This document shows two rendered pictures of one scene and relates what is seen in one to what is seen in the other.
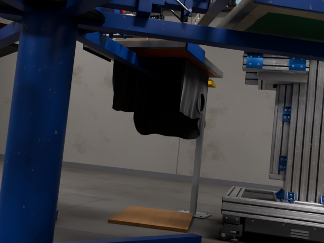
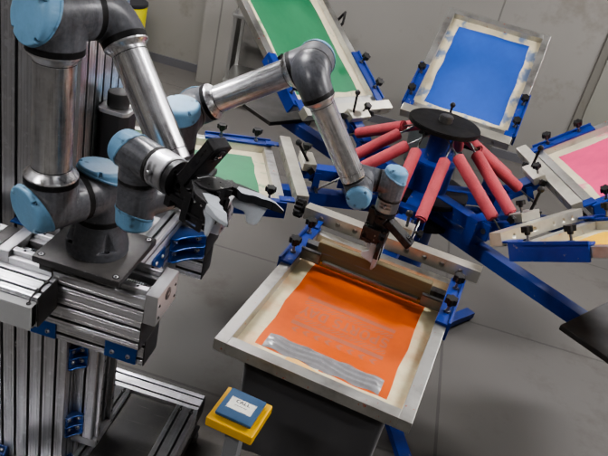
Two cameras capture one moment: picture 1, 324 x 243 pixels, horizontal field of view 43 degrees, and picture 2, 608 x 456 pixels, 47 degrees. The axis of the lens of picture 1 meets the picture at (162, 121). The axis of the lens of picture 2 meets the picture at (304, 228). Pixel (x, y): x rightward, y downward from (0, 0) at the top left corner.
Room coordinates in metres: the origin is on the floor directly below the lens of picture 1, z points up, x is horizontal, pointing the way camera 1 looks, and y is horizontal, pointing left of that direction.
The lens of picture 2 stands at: (4.24, -0.41, 2.24)
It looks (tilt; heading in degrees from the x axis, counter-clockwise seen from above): 29 degrees down; 172
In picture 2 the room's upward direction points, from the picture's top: 14 degrees clockwise
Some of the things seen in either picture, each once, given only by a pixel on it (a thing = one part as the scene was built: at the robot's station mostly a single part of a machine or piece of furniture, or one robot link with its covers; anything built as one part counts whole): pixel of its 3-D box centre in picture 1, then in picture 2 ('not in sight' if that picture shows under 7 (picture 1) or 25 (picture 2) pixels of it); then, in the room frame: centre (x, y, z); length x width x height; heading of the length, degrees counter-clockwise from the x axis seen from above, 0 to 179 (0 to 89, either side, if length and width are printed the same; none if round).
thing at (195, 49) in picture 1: (192, 50); (299, 248); (2.14, -0.12, 0.98); 0.30 x 0.05 x 0.07; 158
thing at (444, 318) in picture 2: (101, 50); (449, 306); (2.35, 0.39, 0.98); 0.30 x 0.05 x 0.07; 158
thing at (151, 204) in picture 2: not in sight; (142, 200); (3.02, -0.57, 1.56); 0.11 x 0.08 x 0.11; 140
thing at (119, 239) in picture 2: not in sight; (98, 229); (2.76, -0.70, 1.31); 0.15 x 0.15 x 0.10
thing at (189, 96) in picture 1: (189, 96); not in sight; (2.45, -0.15, 0.77); 0.46 x 0.09 x 0.36; 158
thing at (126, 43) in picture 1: (160, 61); (351, 311); (2.46, 0.04, 0.97); 0.79 x 0.58 x 0.04; 158
